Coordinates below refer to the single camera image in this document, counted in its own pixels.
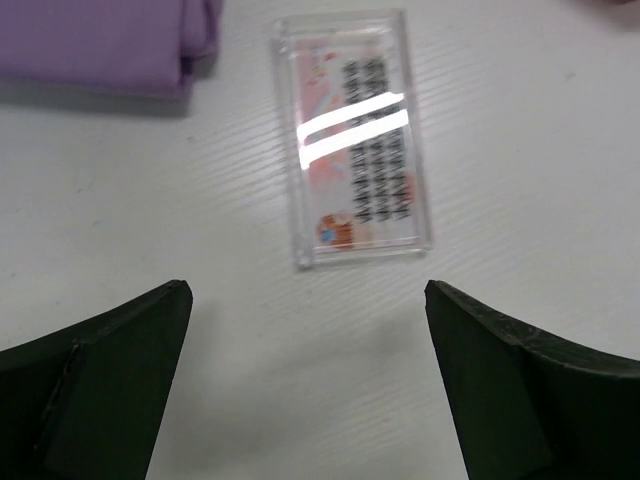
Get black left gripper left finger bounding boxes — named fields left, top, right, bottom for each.
left=1, top=280, right=193, bottom=480

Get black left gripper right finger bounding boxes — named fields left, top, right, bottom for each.
left=425, top=280, right=639, bottom=479

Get clear plastic card case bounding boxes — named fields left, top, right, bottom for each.
left=271, top=9, right=432, bottom=270

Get purple shorts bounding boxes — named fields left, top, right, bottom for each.
left=1, top=0, right=223, bottom=99

